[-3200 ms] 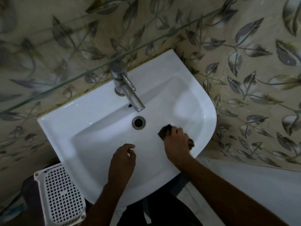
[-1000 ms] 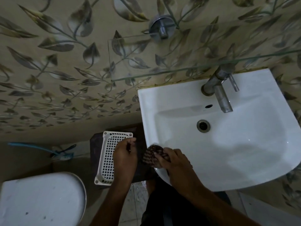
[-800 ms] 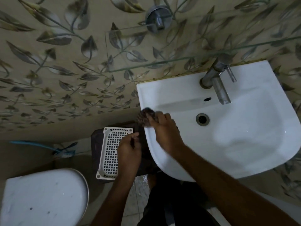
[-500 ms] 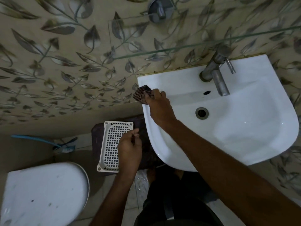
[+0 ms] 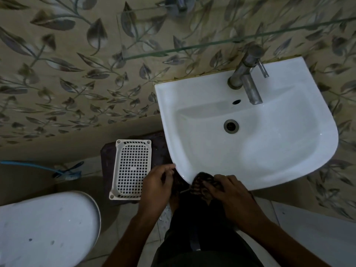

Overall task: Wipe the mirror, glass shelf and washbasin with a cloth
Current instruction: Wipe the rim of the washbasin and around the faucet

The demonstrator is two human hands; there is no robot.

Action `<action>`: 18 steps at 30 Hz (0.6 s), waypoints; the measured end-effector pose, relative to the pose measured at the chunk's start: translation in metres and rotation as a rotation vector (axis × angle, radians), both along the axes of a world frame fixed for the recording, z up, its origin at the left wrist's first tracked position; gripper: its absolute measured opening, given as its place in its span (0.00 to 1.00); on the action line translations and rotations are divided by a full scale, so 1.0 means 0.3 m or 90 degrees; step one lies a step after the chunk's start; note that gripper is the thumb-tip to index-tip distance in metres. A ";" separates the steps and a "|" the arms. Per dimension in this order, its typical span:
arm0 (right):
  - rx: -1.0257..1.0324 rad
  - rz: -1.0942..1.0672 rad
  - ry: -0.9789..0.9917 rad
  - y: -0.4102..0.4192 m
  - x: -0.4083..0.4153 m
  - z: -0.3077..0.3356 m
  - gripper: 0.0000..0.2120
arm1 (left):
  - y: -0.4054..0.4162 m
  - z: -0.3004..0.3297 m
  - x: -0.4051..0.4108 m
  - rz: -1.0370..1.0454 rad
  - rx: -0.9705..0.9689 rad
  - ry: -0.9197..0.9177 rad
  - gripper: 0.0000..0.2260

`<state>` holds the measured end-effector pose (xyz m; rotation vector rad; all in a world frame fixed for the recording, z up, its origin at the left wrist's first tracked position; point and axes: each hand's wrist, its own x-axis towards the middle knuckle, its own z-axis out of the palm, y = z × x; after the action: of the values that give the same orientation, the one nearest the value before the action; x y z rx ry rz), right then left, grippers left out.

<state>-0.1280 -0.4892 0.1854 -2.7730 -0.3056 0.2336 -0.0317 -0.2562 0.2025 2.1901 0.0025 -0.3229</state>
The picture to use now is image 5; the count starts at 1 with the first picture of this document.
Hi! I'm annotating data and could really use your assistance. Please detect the dark brown stool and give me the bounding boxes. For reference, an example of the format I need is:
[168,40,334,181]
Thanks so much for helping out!
[101,131,192,202]

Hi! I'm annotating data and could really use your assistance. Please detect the white panel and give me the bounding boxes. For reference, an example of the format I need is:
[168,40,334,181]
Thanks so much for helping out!
[271,201,356,267]

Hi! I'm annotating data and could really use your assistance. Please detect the metal basin drain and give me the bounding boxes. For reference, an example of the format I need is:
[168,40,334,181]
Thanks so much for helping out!
[224,119,239,134]

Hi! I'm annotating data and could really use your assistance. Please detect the person's left forearm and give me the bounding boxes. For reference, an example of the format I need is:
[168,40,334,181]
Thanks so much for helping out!
[102,212,163,267]

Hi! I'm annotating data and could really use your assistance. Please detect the white plastic mesh tray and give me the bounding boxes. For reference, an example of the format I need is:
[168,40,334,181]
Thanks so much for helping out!
[109,139,152,201]

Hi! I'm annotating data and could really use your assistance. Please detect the person's left hand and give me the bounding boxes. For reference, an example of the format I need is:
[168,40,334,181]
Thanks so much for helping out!
[138,164,176,220]

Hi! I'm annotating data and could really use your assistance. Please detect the person's right forearm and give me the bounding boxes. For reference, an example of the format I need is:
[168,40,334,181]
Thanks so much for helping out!
[236,220,329,267]

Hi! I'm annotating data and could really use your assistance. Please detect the blue hose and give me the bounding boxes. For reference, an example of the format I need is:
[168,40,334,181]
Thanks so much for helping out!
[0,160,65,175]

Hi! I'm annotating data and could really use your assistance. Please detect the person's dark trousers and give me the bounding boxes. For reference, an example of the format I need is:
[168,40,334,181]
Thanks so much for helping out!
[154,192,263,267]

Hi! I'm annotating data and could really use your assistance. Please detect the person's right hand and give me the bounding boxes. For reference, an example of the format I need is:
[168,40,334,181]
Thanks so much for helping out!
[204,174,269,234]

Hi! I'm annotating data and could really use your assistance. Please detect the dark mesh cloth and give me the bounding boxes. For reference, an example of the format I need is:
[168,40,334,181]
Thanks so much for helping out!
[170,163,226,207]

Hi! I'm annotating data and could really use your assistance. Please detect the white toilet lid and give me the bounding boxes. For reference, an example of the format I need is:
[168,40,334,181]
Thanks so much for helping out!
[0,191,101,267]

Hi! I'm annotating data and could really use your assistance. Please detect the chrome basin tap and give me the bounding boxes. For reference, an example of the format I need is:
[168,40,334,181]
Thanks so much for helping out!
[228,45,270,105]

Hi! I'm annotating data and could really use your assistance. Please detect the glass wall shelf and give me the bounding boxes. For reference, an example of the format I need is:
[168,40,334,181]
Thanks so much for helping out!
[116,0,356,60]

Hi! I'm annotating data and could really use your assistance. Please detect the blue toilet brush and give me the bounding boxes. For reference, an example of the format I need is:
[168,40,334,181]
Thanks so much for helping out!
[53,161,84,181]

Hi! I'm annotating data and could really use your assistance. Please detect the white ceramic wash basin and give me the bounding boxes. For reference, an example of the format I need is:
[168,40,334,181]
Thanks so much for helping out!
[154,56,339,191]

